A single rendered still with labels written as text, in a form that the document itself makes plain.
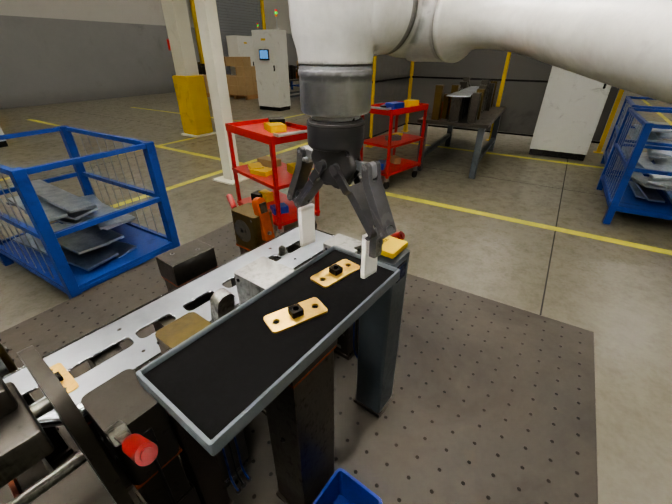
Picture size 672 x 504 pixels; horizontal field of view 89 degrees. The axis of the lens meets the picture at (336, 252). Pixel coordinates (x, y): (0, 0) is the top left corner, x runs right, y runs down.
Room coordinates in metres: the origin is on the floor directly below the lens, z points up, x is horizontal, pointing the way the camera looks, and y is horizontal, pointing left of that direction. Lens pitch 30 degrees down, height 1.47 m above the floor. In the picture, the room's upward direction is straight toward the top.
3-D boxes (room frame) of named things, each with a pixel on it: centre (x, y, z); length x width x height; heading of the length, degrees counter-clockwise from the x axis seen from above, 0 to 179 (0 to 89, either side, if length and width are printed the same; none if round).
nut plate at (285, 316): (0.37, 0.06, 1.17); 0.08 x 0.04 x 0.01; 123
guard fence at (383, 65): (6.36, -0.61, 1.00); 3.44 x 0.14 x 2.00; 148
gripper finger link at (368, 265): (0.42, -0.05, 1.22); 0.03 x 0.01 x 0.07; 135
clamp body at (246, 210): (0.98, 0.27, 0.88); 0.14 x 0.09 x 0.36; 53
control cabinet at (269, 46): (11.06, 1.84, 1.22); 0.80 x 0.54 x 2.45; 59
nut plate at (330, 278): (0.47, 0.00, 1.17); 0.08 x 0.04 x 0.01; 135
